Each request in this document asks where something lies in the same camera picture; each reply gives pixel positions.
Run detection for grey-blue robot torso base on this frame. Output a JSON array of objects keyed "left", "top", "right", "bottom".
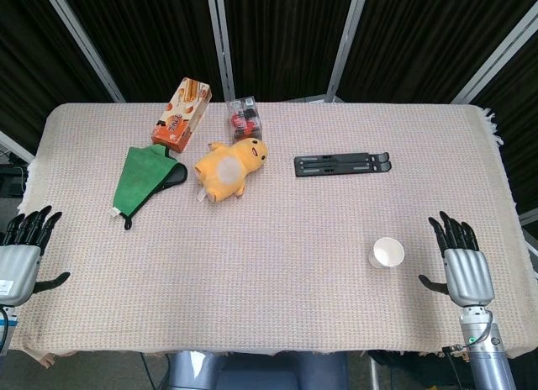
[{"left": 167, "top": 350, "right": 350, "bottom": 390}]

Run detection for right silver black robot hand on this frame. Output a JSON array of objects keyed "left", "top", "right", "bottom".
[{"left": 418, "top": 210, "right": 496, "bottom": 309}]

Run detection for clear plastic box red contents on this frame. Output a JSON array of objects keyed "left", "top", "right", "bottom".
[{"left": 225, "top": 96, "right": 264, "bottom": 144}]

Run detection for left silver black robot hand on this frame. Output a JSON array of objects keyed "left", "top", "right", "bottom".
[{"left": 0, "top": 204, "right": 71, "bottom": 307}]

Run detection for green cloth black trim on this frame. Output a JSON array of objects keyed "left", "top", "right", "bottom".
[{"left": 111, "top": 143, "right": 188, "bottom": 232}]

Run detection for white paper cup blue flower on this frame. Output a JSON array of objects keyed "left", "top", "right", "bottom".
[{"left": 368, "top": 236, "right": 406, "bottom": 270}]

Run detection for black folding stand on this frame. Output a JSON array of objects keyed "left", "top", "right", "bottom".
[{"left": 293, "top": 151, "right": 392, "bottom": 179}]

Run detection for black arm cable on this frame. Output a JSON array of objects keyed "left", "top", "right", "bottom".
[{"left": 440, "top": 308, "right": 495, "bottom": 358}]

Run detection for yellow plush toy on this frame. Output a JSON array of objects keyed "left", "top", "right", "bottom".
[{"left": 193, "top": 137, "right": 269, "bottom": 204}]

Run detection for orange snack box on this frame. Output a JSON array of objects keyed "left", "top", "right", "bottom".
[{"left": 150, "top": 76, "right": 212, "bottom": 155}]

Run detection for black pleated curtain panel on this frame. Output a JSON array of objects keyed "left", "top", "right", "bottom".
[
  {"left": 58, "top": 0, "right": 224, "bottom": 103},
  {"left": 338, "top": 0, "right": 538, "bottom": 103},
  {"left": 0, "top": 0, "right": 119, "bottom": 155},
  {"left": 222, "top": 0, "right": 358, "bottom": 103}
]

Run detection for grey partition frame post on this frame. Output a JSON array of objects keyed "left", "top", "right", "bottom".
[
  {"left": 449, "top": 0, "right": 538, "bottom": 105},
  {"left": 205, "top": 0, "right": 236, "bottom": 103},
  {"left": 40, "top": 0, "right": 126, "bottom": 103},
  {"left": 325, "top": 0, "right": 371, "bottom": 103}
]

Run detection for beige woven tablecloth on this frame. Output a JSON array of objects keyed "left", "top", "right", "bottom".
[{"left": 8, "top": 102, "right": 538, "bottom": 362}]

